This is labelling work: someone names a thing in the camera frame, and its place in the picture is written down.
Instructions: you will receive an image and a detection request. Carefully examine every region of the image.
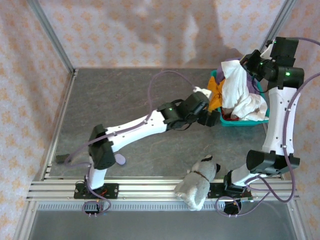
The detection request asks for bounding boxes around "white t-shirt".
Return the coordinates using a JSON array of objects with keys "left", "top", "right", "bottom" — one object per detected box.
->
[{"left": 220, "top": 59, "right": 270, "bottom": 121}]

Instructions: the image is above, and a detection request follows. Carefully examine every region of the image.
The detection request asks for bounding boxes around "purple t-shirt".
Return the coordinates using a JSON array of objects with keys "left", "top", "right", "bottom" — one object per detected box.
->
[{"left": 215, "top": 58, "right": 261, "bottom": 95}]

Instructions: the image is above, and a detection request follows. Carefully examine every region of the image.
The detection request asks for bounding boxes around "orange t-shirt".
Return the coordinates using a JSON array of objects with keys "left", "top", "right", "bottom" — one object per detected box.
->
[{"left": 207, "top": 75, "right": 226, "bottom": 113}]

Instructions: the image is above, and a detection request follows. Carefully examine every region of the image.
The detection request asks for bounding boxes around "teal plastic basket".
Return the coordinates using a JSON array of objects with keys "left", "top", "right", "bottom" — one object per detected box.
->
[{"left": 209, "top": 69, "right": 271, "bottom": 128}]

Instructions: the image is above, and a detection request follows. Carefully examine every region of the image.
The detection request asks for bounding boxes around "grey white plush toy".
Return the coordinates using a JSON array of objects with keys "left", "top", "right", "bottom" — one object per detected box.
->
[{"left": 174, "top": 154, "right": 222, "bottom": 212}]

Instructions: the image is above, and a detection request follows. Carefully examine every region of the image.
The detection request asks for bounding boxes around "small lavender oval object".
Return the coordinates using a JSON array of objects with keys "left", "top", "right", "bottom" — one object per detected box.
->
[{"left": 114, "top": 153, "right": 127, "bottom": 166}]

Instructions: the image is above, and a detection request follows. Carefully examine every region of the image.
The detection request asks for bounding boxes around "black connector box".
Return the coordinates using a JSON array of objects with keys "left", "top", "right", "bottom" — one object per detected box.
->
[
  {"left": 223, "top": 201, "right": 243, "bottom": 217},
  {"left": 83, "top": 201, "right": 103, "bottom": 218}
]

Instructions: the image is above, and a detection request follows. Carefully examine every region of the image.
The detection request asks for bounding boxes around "grey metal sheet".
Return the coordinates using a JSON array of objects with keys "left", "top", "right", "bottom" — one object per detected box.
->
[{"left": 27, "top": 209, "right": 298, "bottom": 240}]

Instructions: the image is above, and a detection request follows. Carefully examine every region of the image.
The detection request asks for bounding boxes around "aluminium frame post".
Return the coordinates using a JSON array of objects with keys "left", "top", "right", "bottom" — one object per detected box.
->
[
  {"left": 258, "top": 0, "right": 298, "bottom": 53},
  {"left": 27, "top": 0, "right": 76, "bottom": 72}
]

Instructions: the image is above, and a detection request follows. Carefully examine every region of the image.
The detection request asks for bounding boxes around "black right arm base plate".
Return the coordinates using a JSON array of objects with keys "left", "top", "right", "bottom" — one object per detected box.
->
[{"left": 207, "top": 182, "right": 255, "bottom": 201}]

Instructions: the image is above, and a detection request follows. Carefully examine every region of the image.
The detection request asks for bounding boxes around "aluminium mounting rail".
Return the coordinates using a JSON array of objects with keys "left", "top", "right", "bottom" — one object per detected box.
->
[{"left": 26, "top": 178, "right": 300, "bottom": 202}]

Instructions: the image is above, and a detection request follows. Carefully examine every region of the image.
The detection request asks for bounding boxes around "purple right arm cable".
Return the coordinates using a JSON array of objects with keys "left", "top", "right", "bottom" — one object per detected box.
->
[{"left": 216, "top": 36, "right": 320, "bottom": 217}]

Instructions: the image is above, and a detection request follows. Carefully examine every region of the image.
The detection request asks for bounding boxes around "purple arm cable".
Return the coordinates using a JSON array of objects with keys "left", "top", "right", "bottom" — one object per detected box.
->
[
  {"left": 63, "top": 70, "right": 199, "bottom": 216},
  {"left": 216, "top": 36, "right": 320, "bottom": 217}
]

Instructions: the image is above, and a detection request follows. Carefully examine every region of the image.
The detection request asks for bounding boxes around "grey slotted cable duct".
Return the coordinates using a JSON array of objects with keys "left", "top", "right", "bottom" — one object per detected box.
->
[{"left": 36, "top": 202, "right": 291, "bottom": 211}]

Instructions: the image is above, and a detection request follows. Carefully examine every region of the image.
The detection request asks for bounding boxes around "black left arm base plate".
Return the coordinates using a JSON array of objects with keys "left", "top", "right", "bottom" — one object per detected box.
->
[{"left": 73, "top": 183, "right": 120, "bottom": 200}]

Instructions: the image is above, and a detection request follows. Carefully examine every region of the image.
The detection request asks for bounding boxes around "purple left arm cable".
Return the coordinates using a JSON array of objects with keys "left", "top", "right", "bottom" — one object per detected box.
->
[{"left": 63, "top": 70, "right": 199, "bottom": 216}]

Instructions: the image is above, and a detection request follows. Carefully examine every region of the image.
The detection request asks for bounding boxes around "aluminium frame leg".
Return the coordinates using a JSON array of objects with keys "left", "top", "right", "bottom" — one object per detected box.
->
[
  {"left": 13, "top": 201, "right": 37, "bottom": 240},
  {"left": 286, "top": 201, "right": 310, "bottom": 240}
]

